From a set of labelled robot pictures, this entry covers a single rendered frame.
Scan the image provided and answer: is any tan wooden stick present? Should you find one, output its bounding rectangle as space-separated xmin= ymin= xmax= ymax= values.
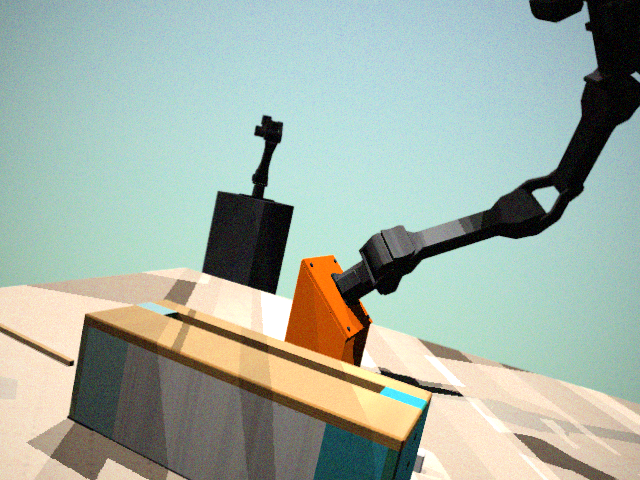
xmin=0 ymin=323 xmax=75 ymax=366

